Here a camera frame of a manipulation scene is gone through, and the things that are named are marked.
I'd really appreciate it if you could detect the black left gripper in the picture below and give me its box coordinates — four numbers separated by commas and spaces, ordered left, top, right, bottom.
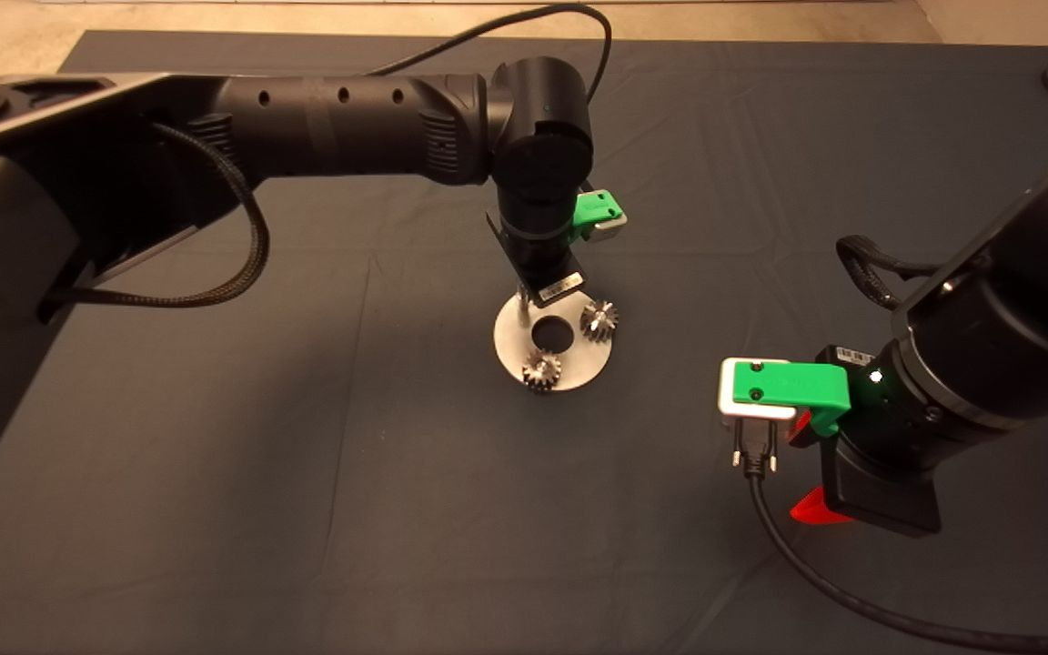
485, 211, 588, 310

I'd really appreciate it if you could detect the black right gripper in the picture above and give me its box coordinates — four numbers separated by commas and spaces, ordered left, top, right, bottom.
787, 409, 943, 538

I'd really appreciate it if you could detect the small steel planetary gear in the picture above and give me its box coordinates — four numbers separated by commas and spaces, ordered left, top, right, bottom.
579, 300, 620, 343
522, 351, 564, 395

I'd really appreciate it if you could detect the round metal carrier plate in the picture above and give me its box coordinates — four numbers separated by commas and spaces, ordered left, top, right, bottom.
492, 289, 615, 394

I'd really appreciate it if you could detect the dark grey tablecloth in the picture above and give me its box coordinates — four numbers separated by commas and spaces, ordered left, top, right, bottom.
0, 30, 1048, 655

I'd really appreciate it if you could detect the left wrist green mount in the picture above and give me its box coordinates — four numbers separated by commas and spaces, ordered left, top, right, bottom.
573, 188, 625, 243

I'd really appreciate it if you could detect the wrist green mount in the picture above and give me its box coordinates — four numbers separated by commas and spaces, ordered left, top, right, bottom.
573, 188, 625, 243
731, 358, 852, 439

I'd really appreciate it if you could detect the right wrist green mount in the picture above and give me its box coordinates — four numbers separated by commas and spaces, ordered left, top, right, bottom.
731, 358, 852, 439

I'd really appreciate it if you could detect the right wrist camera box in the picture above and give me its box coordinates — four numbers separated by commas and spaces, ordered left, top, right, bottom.
716, 357, 800, 421

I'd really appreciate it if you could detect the right arm braided cable loop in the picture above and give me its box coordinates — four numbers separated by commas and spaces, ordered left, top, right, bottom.
835, 234, 943, 312

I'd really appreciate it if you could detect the thick black braided cable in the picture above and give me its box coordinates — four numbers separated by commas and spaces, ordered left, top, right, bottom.
40, 122, 271, 309

